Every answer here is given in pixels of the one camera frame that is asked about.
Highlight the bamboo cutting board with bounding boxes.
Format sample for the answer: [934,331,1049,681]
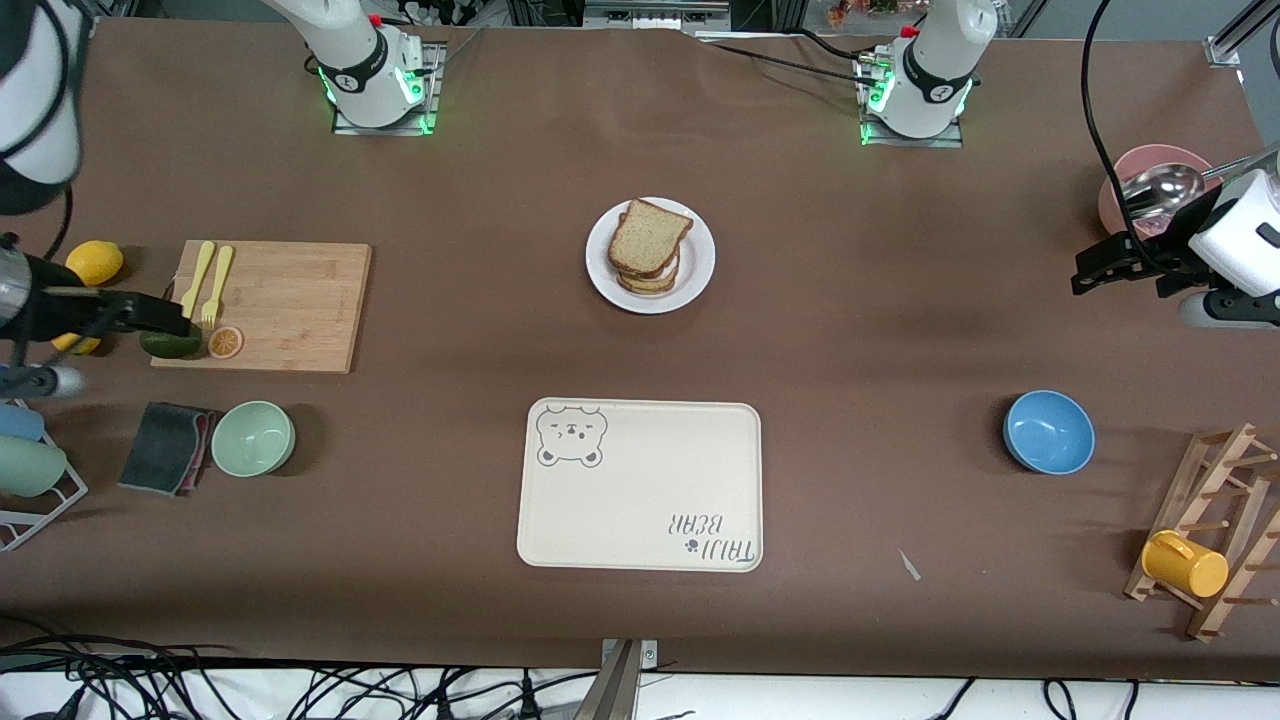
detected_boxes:
[150,240,373,375]

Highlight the light blue cup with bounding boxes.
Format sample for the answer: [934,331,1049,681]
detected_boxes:
[0,402,47,443]

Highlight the blue bowl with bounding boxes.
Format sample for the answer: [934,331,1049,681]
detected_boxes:
[1003,389,1097,476]

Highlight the cream bear print tray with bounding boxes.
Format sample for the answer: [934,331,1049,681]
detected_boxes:
[516,398,764,573]

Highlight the mint green bowl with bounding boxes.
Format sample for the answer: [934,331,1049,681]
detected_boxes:
[210,400,297,478]

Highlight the folded grey cloth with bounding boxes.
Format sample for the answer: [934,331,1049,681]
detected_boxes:
[117,401,218,498]

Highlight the pink bowl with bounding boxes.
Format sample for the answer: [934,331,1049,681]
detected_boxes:
[1098,144,1216,236]

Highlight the sage green cup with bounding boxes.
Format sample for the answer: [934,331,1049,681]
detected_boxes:
[0,436,69,498]

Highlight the yellow mug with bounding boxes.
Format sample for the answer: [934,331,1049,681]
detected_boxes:
[1141,530,1230,599]

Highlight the aluminium frame post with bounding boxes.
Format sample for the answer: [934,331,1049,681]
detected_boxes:
[1205,0,1280,69]

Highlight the green avocado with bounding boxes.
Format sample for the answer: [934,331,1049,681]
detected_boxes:
[139,328,204,360]

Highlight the white wire rack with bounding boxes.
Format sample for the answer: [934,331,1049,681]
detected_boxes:
[0,392,89,553]

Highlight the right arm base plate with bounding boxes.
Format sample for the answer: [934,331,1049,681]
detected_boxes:
[333,40,446,136]

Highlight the yellow plastic fork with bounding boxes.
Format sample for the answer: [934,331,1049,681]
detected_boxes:
[201,245,235,331]

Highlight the black base power cable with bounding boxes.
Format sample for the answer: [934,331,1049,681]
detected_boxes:
[695,30,886,86]

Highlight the tangled black floor cables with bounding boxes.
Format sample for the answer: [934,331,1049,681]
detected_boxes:
[0,615,601,720]

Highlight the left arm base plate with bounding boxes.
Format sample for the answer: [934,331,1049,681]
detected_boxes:
[858,50,966,149]

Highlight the metal table edge bracket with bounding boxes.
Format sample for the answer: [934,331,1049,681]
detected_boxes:
[598,638,661,720]

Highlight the metal scoop spoon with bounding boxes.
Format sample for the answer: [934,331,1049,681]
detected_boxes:
[1115,150,1280,221]

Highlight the white round plate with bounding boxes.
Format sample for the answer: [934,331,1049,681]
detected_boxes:
[585,197,717,316]

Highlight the yellow plastic knife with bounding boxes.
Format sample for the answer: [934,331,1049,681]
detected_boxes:
[178,240,217,323]

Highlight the sandwich base bread slice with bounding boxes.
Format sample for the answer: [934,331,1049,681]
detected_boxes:
[615,250,683,296]

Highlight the wooden cup rack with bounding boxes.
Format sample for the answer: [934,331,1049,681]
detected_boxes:
[1123,422,1280,643]

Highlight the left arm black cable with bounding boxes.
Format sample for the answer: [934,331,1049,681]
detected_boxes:
[1085,0,1186,271]

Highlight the brown bread slice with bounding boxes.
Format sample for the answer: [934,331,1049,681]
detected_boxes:
[608,198,694,276]

